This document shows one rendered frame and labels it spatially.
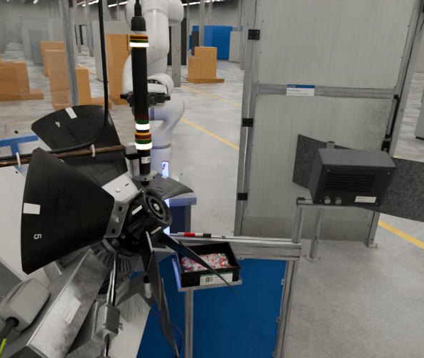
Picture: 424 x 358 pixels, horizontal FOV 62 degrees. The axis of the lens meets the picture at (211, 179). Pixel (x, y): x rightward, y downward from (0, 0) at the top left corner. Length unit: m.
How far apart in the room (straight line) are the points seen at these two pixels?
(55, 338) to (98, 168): 0.42
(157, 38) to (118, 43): 7.83
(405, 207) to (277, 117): 1.08
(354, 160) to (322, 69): 1.50
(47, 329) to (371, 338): 2.03
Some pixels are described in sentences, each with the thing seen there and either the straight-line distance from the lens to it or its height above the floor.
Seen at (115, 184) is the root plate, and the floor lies 1.26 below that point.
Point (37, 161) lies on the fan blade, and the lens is 0.72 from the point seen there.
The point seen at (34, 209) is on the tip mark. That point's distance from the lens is 0.71.
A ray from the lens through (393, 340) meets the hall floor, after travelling 2.54.
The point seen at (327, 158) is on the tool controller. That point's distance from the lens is 1.35.
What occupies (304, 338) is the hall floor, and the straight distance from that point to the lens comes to 2.36.
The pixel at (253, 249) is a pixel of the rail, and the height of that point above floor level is 0.82.
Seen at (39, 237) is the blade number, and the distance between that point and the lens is 0.72.
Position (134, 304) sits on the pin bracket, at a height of 0.95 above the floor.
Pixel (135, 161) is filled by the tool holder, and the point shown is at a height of 1.32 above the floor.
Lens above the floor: 1.64
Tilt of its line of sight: 22 degrees down
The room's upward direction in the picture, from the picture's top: 2 degrees clockwise
